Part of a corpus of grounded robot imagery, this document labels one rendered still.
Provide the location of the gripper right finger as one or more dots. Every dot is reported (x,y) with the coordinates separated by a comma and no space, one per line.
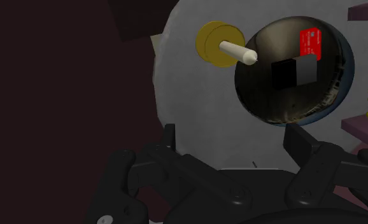
(314,167)

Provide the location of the dark round bowl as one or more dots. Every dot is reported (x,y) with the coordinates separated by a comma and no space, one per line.
(264,99)

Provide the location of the white candle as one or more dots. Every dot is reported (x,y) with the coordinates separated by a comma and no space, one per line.
(238,52)

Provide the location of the purple stand with yellow rings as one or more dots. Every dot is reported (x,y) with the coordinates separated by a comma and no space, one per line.
(362,125)

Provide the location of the black and grey box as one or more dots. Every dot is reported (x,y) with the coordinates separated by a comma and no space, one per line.
(288,74)

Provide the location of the white round table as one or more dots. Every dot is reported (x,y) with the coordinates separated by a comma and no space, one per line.
(196,105)

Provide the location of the red box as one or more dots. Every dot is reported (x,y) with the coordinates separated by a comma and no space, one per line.
(310,40)

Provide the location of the yellow round candle holder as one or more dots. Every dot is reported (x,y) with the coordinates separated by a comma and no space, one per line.
(213,34)

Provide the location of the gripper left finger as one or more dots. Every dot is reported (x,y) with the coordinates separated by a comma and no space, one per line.
(184,169)

